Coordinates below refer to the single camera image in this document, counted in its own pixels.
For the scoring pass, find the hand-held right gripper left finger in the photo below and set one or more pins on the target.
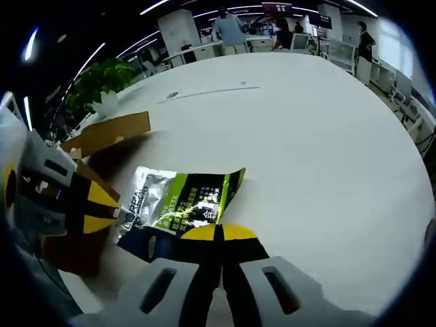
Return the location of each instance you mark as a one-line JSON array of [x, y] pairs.
[[163, 293]]

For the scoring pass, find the green potted plant white pot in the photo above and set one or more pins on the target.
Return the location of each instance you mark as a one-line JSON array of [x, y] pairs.
[[102, 78]]

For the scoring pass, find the round table socket cover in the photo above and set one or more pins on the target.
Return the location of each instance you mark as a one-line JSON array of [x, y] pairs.
[[173, 95]]

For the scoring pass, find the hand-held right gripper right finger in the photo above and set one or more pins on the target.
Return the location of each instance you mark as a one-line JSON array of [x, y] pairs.
[[265, 282]]

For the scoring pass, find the brown cardboard shoe box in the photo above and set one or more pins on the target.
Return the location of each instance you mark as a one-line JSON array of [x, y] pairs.
[[102, 136]]

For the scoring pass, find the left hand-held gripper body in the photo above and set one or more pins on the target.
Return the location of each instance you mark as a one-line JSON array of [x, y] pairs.
[[12, 143]]

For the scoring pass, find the silver green soft packet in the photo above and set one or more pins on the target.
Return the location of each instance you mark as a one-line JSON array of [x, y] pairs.
[[177, 201]]

